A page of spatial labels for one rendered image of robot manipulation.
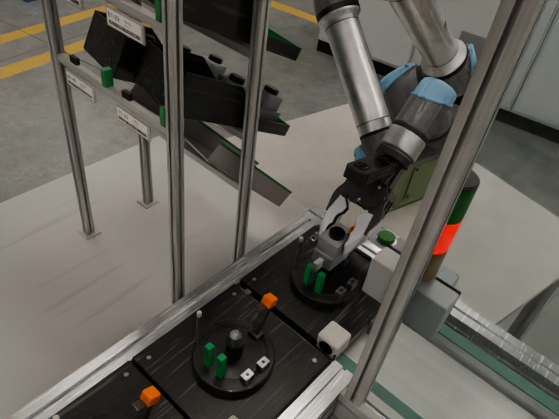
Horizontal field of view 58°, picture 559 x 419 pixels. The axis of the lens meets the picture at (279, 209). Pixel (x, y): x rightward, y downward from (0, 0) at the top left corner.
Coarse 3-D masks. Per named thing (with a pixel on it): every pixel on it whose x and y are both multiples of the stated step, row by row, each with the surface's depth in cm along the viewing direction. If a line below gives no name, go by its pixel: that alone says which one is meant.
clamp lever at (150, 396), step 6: (144, 390) 70; (150, 390) 70; (156, 390) 71; (144, 396) 70; (150, 396) 69; (156, 396) 70; (138, 402) 70; (144, 402) 70; (150, 402) 69; (156, 402) 71; (132, 408) 69; (138, 408) 69; (144, 408) 70; (150, 408) 71; (138, 414) 72; (144, 414) 71; (150, 414) 72
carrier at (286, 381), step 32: (192, 320) 92; (224, 320) 90; (160, 352) 86; (192, 352) 85; (224, 352) 85; (256, 352) 86; (288, 352) 89; (160, 384) 82; (192, 384) 83; (224, 384) 81; (256, 384) 82; (288, 384) 85; (192, 416) 79; (224, 416) 79; (256, 416) 80
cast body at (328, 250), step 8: (328, 232) 94; (336, 232) 93; (344, 232) 94; (320, 240) 94; (328, 240) 92; (336, 240) 93; (344, 240) 93; (320, 248) 94; (328, 248) 93; (336, 248) 92; (312, 256) 96; (320, 256) 94; (328, 256) 94; (336, 256) 93; (344, 256) 97; (320, 264) 94; (328, 264) 94; (336, 264) 96
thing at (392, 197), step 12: (384, 156) 95; (396, 156) 92; (396, 168) 96; (408, 168) 95; (384, 180) 94; (396, 180) 98; (348, 192) 94; (360, 192) 93; (372, 192) 92; (384, 192) 92; (360, 204) 99; (372, 204) 92; (384, 216) 99
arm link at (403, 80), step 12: (396, 72) 135; (408, 72) 135; (420, 72) 133; (384, 84) 137; (396, 84) 135; (408, 84) 134; (384, 96) 139; (396, 96) 136; (408, 96) 135; (396, 108) 137
